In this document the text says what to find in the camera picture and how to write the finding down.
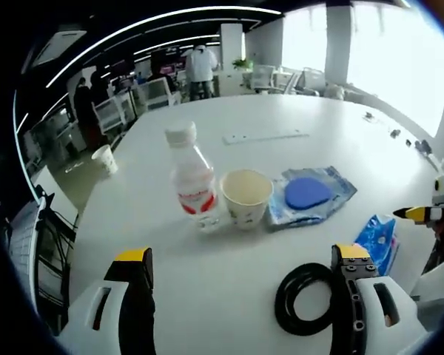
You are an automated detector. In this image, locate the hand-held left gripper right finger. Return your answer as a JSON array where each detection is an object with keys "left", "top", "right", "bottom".
[{"left": 330, "top": 243, "right": 430, "bottom": 355}]

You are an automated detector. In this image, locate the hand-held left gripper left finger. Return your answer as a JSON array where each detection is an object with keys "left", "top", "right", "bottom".
[{"left": 58, "top": 246, "right": 157, "bottom": 355}]

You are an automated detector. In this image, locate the blue tissue packet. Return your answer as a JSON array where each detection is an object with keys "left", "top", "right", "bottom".
[{"left": 353, "top": 213, "right": 400, "bottom": 278}]

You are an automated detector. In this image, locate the black cable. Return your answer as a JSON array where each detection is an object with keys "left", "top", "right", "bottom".
[{"left": 274, "top": 261, "right": 337, "bottom": 337}]

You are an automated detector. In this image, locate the wet wipes pack blue lid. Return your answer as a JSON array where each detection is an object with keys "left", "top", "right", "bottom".
[{"left": 267, "top": 165, "right": 359, "bottom": 233}]

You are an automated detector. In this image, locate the clear water bottle red label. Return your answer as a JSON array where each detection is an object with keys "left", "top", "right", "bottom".
[{"left": 164, "top": 120, "right": 223, "bottom": 234}]

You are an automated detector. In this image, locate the paper cup green print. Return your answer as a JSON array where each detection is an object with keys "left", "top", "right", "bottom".
[{"left": 219, "top": 169, "right": 275, "bottom": 231}]

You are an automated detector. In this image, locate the person's white coat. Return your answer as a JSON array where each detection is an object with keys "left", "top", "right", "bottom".
[{"left": 409, "top": 254, "right": 444, "bottom": 331}]

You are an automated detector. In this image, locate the white table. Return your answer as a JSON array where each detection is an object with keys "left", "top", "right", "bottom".
[{"left": 58, "top": 94, "right": 444, "bottom": 355}]

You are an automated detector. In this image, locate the white paper cup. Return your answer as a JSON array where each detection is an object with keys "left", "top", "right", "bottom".
[{"left": 90, "top": 143, "right": 119, "bottom": 178}]

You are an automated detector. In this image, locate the white office chair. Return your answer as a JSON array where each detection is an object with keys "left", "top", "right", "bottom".
[
  {"left": 135, "top": 76, "right": 181, "bottom": 112},
  {"left": 93, "top": 95, "right": 130, "bottom": 135}
]

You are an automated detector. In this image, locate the green potted plant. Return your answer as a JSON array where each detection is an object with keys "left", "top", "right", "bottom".
[{"left": 231, "top": 56, "right": 255, "bottom": 72}]

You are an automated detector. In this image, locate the black stand with cables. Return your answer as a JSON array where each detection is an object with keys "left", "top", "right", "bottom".
[{"left": 34, "top": 183, "right": 79, "bottom": 327}]

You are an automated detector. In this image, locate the white table cable cover strip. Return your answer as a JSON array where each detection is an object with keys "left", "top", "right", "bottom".
[{"left": 221, "top": 129, "right": 311, "bottom": 146}]

